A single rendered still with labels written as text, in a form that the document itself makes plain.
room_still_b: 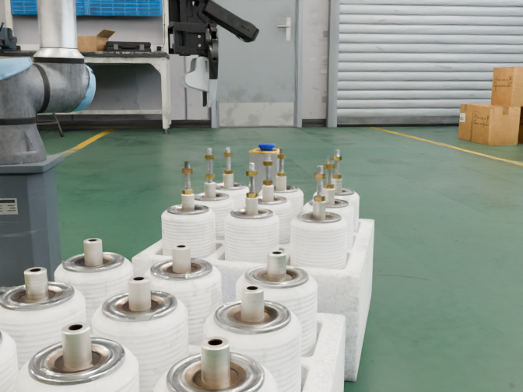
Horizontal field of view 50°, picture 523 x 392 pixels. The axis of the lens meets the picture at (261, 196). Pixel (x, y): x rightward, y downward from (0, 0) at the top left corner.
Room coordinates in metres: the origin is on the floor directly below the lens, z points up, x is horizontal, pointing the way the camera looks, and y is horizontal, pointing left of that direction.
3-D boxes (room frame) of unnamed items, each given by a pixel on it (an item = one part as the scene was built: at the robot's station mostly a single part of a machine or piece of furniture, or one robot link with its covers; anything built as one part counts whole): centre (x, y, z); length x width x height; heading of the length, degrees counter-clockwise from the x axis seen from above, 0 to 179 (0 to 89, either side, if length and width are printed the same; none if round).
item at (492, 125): (4.53, -1.88, 0.15); 0.30 x 0.24 x 0.30; 5
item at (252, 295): (0.51, 0.01, 0.26); 0.02 x 0.02 x 0.03
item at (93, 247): (0.68, 0.21, 0.26); 0.02 x 0.02 x 0.03
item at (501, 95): (4.55, -2.03, 0.45); 0.30 x 0.24 x 0.30; 8
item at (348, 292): (1.07, -0.01, 0.09); 0.39 x 0.39 x 0.18; 76
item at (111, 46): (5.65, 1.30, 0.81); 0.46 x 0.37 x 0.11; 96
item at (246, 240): (0.95, 0.02, 0.16); 0.10 x 0.10 x 0.18
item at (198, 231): (0.98, 0.13, 0.16); 0.10 x 0.10 x 0.18
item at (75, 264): (0.68, 0.21, 0.25); 0.08 x 0.08 x 0.01
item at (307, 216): (0.92, -0.10, 0.25); 0.08 x 0.08 x 0.01
